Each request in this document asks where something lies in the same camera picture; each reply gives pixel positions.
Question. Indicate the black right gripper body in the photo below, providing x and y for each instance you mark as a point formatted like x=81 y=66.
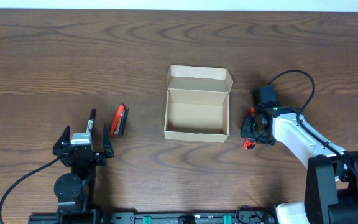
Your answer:
x=248 y=130

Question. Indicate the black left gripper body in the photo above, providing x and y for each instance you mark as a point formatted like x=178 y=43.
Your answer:
x=81 y=152

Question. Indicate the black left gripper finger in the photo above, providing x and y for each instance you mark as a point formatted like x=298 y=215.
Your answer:
x=60 y=146
x=107 y=146

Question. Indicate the red utility knife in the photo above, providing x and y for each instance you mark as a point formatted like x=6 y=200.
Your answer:
x=247 y=130

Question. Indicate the red stapler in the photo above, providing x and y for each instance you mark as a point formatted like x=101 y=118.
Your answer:
x=119 y=121

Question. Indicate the black marker pen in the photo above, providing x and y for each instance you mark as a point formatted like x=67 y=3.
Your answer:
x=92 y=116

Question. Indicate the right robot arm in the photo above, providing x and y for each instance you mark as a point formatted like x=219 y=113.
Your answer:
x=331 y=192

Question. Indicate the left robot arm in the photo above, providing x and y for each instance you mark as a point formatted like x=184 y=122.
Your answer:
x=75 y=190

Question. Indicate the cardboard box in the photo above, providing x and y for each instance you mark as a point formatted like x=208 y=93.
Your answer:
x=197 y=104

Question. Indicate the black mounting rail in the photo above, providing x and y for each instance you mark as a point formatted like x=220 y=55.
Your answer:
x=242 y=217

